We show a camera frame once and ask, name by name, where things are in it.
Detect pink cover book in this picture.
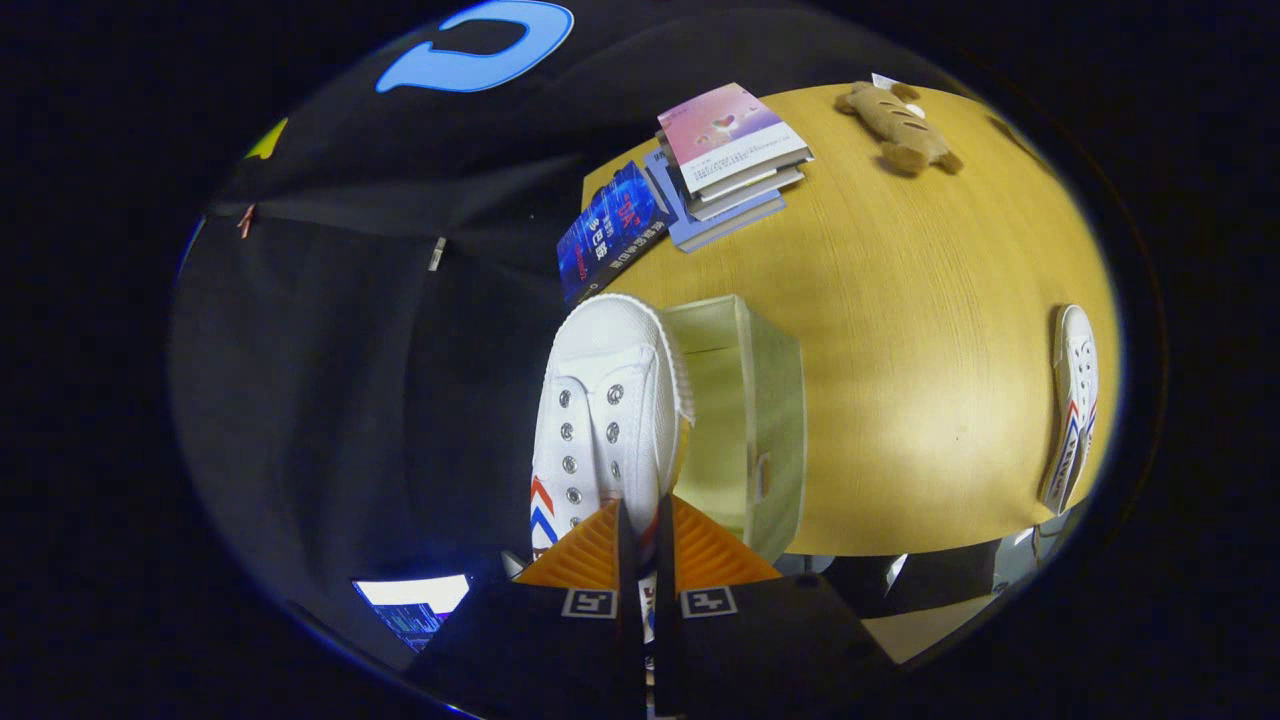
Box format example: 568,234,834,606
657,83,813,193

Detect lavender blue book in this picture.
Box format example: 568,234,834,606
643,148,788,254

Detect dark blue book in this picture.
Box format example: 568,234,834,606
556,160,673,307

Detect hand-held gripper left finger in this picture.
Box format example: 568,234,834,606
403,497,643,720

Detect brown plush toy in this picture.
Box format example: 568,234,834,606
835,80,964,178

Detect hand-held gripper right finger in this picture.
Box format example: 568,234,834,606
653,494,898,720

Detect green fabric storage box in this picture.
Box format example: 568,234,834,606
660,294,807,566

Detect lit computer monitor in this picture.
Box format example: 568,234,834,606
352,574,471,653

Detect white canvas shoe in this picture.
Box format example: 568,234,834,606
1038,303,1101,517
528,292,697,646

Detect grey cover book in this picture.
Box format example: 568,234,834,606
690,183,791,223
683,160,807,207

